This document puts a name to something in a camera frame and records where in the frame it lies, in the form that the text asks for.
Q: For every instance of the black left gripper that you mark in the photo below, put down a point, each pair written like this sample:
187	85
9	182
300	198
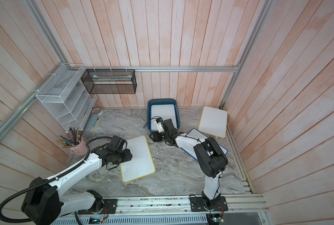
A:
128	156

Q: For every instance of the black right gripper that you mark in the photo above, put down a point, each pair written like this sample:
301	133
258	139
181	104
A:
156	137

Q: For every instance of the yellow-framed whiteboard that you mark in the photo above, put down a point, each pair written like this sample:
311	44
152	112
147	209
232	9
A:
141	164
213	122

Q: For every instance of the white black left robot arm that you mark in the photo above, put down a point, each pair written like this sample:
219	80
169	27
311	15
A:
46	201

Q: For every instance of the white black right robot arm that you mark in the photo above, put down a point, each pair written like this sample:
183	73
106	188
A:
211	158

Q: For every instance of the teal plastic storage box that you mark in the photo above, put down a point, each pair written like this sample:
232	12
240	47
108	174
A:
162	101

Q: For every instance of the pink pencil cup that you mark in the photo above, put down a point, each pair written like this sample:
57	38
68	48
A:
80	149

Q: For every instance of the light blue stapler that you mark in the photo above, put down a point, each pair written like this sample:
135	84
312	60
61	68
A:
91	123

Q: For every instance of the small clear tape roll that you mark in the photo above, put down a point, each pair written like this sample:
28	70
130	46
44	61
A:
97	111

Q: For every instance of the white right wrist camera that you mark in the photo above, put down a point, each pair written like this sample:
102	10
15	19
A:
158	123

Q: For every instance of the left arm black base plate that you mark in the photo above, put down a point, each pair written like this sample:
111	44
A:
108	206

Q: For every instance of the black mesh wall basket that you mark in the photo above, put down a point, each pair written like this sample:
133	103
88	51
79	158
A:
109	81

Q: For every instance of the white wire wall shelf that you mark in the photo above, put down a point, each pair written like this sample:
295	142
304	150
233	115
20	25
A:
66	97

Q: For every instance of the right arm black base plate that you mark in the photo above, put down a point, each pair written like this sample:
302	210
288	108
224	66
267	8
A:
202	204

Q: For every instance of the aluminium horizontal wall rail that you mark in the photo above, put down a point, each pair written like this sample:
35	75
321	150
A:
170	68

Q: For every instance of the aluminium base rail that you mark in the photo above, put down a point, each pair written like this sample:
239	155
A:
180	205

